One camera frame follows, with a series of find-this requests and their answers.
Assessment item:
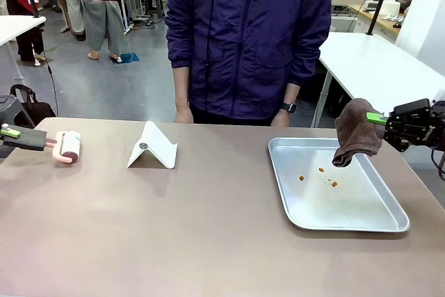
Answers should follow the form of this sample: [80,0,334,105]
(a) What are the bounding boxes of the brown towel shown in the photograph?
[331,97,386,168]

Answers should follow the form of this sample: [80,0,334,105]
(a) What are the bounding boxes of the person's right hand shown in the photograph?
[174,104,195,125]

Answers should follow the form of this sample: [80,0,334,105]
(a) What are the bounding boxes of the pink lint roller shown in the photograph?
[44,130,83,166]

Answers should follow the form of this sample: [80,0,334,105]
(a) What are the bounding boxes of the person's left hand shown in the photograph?
[270,109,291,128]

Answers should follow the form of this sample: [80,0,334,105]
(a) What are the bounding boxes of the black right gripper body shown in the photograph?
[383,98,445,154]

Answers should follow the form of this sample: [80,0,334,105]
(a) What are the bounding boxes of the person in navy jacket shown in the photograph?
[163,0,335,120]

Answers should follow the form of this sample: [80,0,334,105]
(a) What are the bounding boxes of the person in beige trousers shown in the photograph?
[59,0,87,42]

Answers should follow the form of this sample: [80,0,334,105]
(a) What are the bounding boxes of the wooden counter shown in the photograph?
[347,3,406,38]

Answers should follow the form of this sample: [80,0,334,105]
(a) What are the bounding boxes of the small white table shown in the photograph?
[0,15,47,81]

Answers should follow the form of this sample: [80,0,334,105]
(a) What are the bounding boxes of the person's right forearm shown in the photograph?
[172,65,192,107]

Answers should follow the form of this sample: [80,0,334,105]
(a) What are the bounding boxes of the teal cloth on floor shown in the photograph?
[119,52,140,65]

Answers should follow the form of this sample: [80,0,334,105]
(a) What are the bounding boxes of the large white table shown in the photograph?
[311,31,445,128]

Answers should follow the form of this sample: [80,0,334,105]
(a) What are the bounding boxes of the person in grey wide trousers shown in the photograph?
[72,0,127,63]

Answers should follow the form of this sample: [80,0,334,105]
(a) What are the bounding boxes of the person's left forearm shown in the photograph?
[282,81,302,105]

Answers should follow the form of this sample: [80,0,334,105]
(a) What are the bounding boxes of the black bag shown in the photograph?
[9,83,57,128]

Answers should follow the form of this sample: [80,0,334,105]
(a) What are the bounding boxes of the black trousers of person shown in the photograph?
[189,102,284,127]

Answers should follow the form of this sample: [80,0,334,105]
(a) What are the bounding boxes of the silver metal tray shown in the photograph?
[267,137,410,233]

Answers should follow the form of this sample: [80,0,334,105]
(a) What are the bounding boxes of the white folded stand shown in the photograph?
[126,120,179,170]

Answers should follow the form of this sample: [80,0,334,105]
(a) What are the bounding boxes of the person in white shirt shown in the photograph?
[0,0,48,67]

